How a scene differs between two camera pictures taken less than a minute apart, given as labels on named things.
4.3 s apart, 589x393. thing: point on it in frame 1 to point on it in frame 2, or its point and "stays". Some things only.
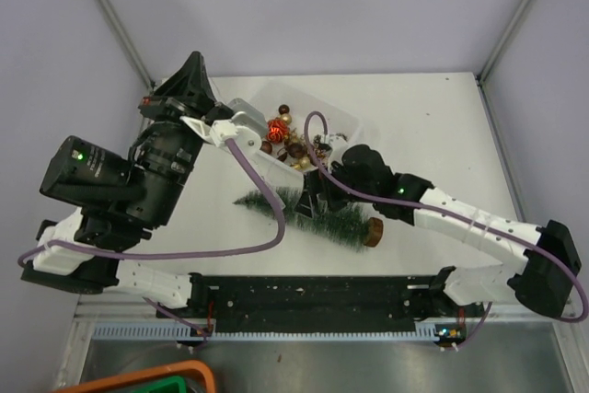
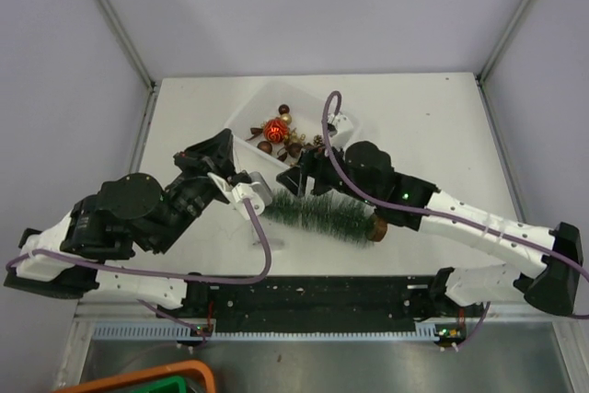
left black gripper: x=188 y=93 to x=216 y=156
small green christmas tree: x=345 y=223 stays
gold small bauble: x=287 y=118 stays
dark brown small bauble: x=283 y=109 stays
